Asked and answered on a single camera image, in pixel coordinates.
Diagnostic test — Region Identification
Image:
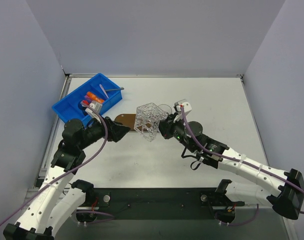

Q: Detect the clear glass cup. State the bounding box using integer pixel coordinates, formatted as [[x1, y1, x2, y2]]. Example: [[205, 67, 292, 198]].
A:
[[158, 104, 173, 115]]

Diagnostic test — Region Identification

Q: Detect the clear textured acrylic holder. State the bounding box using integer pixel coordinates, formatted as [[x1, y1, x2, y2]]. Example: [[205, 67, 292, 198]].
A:
[[134, 102, 168, 142]]

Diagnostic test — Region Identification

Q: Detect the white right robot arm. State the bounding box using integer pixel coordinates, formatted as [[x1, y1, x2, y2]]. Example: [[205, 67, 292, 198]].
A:
[[158, 113, 304, 220]]

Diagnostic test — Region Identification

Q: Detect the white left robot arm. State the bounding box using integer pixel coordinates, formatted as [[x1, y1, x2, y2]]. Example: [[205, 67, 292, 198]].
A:
[[3, 117, 131, 240]]

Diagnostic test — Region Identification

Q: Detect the brown wooden oval tray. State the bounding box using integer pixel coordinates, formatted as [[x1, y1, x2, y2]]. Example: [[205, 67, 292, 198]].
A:
[[114, 113, 151, 133]]

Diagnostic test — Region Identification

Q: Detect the pink toothpaste tube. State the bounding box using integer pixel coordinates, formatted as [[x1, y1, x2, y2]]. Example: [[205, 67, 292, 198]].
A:
[[81, 95, 96, 106]]

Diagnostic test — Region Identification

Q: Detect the orange toothpaste tube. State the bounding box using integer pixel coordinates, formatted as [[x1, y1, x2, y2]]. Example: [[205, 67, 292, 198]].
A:
[[86, 91, 104, 104]]

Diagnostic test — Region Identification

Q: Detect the blue plastic divided bin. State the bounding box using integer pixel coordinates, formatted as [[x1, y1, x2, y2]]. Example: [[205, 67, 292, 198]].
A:
[[52, 73, 122, 125]]

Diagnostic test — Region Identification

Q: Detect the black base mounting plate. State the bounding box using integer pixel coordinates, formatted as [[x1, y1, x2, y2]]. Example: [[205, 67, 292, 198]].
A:
[[73, 187, 245, 222]]

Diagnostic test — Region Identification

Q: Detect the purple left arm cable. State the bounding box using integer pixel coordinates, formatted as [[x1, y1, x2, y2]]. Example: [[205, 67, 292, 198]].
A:
[[0, 104, 115, 233]]

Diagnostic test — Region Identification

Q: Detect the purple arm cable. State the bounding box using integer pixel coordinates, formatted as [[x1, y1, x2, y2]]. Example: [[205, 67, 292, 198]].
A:
[[180, 104, 304, 227], [0, 104, 115, 233]]

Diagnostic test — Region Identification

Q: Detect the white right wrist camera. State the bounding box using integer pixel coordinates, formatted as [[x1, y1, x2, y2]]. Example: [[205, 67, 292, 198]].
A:
[[174, 99, 192, 115]]

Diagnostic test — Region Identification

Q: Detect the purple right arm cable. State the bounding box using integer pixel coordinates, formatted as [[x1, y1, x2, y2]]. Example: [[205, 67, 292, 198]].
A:
[[180, 104, 304, 227]]

